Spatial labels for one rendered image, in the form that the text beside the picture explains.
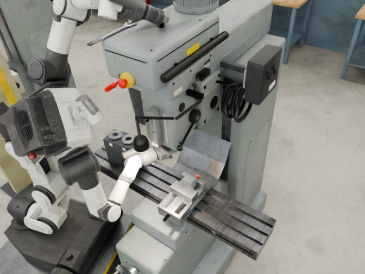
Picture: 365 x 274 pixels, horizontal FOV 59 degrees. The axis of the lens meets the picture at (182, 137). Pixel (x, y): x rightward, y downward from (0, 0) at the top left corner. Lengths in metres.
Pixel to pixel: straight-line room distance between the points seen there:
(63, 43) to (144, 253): 1.19
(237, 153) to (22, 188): 2.24
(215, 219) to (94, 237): 0.82
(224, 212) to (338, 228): 1.44
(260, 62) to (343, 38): 4.27
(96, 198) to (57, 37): 0.69
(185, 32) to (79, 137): 0.62
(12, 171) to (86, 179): 1.98
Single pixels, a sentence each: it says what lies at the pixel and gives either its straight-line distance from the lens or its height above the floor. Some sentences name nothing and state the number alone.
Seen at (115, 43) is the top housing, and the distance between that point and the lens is 1.26.
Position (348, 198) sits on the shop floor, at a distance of 3.33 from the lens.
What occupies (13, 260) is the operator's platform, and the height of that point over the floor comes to 0.40.
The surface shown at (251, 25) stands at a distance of 1.87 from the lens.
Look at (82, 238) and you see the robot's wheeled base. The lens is 2.25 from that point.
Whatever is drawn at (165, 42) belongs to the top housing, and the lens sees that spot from 1.22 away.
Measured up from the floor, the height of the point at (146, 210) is 0.83.
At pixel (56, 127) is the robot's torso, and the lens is 1.39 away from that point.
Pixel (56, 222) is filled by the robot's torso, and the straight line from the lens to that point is 2.20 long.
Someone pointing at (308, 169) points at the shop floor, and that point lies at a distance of 3.46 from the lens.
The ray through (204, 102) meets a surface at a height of 1.49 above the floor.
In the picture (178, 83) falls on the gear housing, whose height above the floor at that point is 1.69.
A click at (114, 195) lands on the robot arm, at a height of 1.18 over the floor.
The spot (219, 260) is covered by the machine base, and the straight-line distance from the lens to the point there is 2.49.
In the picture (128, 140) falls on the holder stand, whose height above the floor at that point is 1.09.
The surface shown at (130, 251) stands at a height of 0.71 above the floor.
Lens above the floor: 2.39
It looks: 41 degrees down
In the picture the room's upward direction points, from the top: 4 degrees counter-clockwise
